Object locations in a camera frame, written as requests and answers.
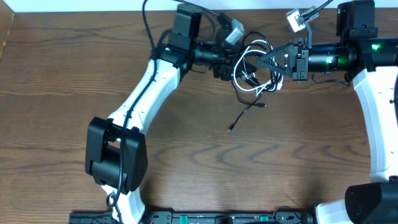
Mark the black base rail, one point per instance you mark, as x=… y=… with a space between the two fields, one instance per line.
x=280 y=216

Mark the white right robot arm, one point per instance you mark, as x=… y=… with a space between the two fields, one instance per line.
x=370 y=65

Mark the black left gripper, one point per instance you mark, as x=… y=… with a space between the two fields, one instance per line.
x=223 y=71

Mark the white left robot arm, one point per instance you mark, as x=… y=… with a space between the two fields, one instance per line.
x=116 y=154

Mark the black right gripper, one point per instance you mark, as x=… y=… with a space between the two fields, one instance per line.
x=298 y=71

